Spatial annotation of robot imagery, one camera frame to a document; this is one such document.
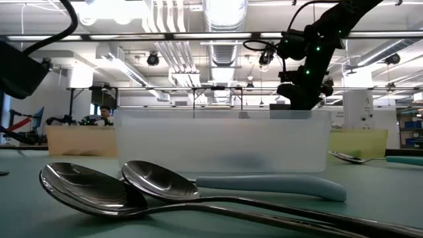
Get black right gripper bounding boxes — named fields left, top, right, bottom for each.
left=277, top=31, right=343, bottom=112

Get light blue handled spoon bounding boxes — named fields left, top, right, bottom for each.
left=195, top=174, right=348, bottom=203

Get teal handled spoon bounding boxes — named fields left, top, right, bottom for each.
left=328, top=150, right=423, bottom=167

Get all-metal spoon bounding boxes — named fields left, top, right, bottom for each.
left=38, top=161, right=373, bottom=238
left=121, top=159, right=423, bottom=238

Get black block behind bin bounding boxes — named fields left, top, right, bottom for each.
left=269, top=103, right=293, bottom=112

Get blue background monitor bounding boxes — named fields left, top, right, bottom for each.
left=31, top=106, right=46, bottom=132

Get white pillar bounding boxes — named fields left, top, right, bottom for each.
left=342, top=91, right=376, bottom=130

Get yellow plastic bin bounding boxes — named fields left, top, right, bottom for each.
left=328, top=128, right=389, bottom=159

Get clear frosted plastic bin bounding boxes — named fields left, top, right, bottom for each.
left=114, top=109, right=332, bottom=174

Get black background panel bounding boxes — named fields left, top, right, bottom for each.
left=91, top=88, right=118, bottom=110

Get tan plastic bin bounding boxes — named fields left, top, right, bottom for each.
left=46, top=125, right=118, bottom=157

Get person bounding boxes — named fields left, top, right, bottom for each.
left=98, top=104, right=115, bottom=126

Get overhead beam with lights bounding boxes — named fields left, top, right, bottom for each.
left=0, top=30, right=423, bottom=42

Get shelf with blue bins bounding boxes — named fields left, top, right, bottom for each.
left=398, top=107, right=423, bottom=149

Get green table mat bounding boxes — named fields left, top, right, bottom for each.
left=0, top=148, right=423, bottom=238

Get white ceiling pipes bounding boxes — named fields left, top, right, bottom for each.
left=141, top=0, right=202, bottom=89

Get black hanging camera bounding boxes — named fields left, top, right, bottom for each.
left=322, top=77, right=334, bottom=97

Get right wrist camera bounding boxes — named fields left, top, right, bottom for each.
left=276, top=28, right=309, bottom=61

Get black overhead camera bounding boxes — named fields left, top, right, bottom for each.
left=258, top=49, right=276, bottom=67

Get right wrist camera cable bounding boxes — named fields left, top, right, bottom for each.
left=243, top=38, right=287, bottom=72

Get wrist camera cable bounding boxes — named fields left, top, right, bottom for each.
left=243, top=38, right=287, bottom=72
left=22, top=0, right=79, bottom=56

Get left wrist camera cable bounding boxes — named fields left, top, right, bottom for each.
left=22, top=0, right=79, bottom=56

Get black horizontal frame bar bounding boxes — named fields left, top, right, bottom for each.
left=65, top=85, right=423, bottom=119

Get silver ventilation duct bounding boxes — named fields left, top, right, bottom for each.
left=202, top=0, right=249, bottom=104

